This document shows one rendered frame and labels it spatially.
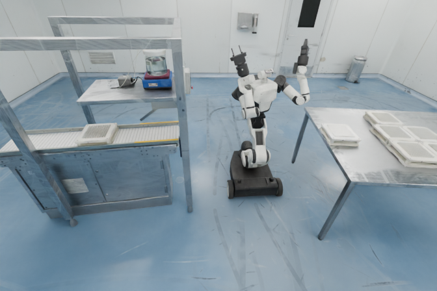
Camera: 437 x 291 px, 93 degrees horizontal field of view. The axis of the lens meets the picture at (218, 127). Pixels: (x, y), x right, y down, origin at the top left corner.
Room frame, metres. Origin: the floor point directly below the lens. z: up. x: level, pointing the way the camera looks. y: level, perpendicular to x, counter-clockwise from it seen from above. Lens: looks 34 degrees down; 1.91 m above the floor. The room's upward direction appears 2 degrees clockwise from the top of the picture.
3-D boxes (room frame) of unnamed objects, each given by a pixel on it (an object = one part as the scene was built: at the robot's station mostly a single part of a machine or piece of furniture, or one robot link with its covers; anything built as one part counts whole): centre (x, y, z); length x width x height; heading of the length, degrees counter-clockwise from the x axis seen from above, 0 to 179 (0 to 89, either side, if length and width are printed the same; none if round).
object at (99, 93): (1.40, 0.63, 1.28); 0.62 x 0.38 x 0.04; 100
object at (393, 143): (1.29, -1.55, 0.88); 0.25 x 0.24 x 0.02; 178
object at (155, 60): (1.48, 0.46, 1.48); 0.15 x 0.15 x 0.19
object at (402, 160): (1.29, -1.55, 0.84); 0.24 x 0.24 x 0.02; 88
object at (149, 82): (1.48, 0.46, 1.34); 0.21 x 0.20 x 0.09; 10
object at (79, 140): (1.36, 0.98, 0.92); 0.25 x 0.24 x 0.02; 10
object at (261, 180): (1.78, -0.39, 0.19); 0.64 x 0.52 x 0.33; 6
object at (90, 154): (1.35, 1.00, 0.80); 1.30 x 0.29 x 0.10; 100
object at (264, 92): (1.85, -0.37, 1.08); 0.34 x 0.30 x 0.36; 119
